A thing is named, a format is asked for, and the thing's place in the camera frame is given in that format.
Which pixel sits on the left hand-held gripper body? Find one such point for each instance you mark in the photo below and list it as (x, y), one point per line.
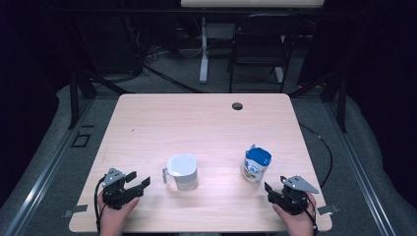
(114, 195)

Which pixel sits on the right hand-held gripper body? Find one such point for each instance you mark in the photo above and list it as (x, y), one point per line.
(293, 200)

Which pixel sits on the blue and white milk pouch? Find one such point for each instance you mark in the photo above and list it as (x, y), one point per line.
(257, 164)

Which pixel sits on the clear jug with white lid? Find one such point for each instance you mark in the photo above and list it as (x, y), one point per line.
(182, 167)

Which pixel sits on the person's right hand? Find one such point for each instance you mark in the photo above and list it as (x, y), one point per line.
(300, 224)

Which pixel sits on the person's left hand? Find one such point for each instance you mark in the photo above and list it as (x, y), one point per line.
(114, 221)

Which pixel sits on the grey tape strip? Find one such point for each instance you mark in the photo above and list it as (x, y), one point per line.
(77, 209)
(327, 209)

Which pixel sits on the black table grommet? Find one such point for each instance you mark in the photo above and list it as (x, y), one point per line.
(237, 106)

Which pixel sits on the black metal stand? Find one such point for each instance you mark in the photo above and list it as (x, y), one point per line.
(74, 98)
(342, 105)

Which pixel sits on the black folding chair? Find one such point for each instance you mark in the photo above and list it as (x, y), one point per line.
(259, 42)

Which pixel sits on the white desk with metal legs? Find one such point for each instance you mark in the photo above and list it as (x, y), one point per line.
(252, 3)

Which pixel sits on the aluminium floor rail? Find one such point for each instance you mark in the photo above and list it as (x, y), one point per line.
(357, 164)
(49, 170)

